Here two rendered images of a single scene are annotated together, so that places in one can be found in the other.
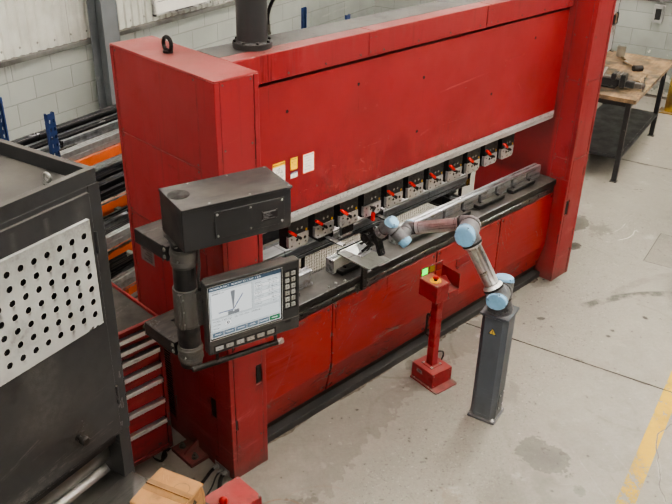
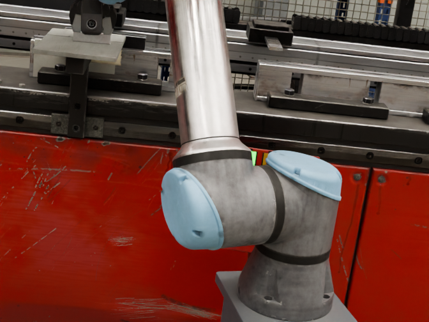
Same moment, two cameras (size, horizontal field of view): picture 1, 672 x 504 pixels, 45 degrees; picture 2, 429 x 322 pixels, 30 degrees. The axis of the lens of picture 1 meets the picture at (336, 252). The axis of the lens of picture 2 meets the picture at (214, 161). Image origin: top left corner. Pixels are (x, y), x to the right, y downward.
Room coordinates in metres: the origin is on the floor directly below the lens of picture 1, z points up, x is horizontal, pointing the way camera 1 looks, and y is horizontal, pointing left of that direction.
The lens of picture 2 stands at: (3.08, -1.62, 1.37)
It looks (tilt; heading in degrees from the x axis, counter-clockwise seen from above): 19 degrees down; 41
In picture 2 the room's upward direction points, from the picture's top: 7 degrees clockwise
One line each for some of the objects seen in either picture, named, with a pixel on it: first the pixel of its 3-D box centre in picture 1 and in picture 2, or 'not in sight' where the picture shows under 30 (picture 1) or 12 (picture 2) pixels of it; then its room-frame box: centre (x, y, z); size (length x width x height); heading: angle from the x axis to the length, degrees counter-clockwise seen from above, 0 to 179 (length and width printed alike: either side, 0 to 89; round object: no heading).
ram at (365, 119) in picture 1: (423, 107); not in sight; (4.78, -0.52, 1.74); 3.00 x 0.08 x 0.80; 135
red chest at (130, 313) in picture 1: (105, 392); not in sight; (3.50, 1.25, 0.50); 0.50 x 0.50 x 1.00; 45
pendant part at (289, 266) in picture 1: (249, 301); not in sight; (3.01, 0.38, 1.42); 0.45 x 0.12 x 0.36; 123
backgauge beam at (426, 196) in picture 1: (356, 221); (240, 52); (4.81, -0.13, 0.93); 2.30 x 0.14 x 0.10; 135
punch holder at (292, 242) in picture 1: (293, 231); not in sight; (4.02, 0.24, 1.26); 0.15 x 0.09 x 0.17; 135
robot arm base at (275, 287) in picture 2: (500, 302); (288, 268); (4.01, -0.97, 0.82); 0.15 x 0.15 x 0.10
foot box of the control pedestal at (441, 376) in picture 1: (434, 372); not in sight; (4.34, -0.67, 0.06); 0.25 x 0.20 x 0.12; 39
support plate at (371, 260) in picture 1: (363, 256); (82, 43); (4.22, -0.16, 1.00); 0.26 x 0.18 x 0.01; 45
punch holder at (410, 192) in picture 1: (410, 182); not in sight; (4.73, -0.47, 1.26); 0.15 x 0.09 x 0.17; 135
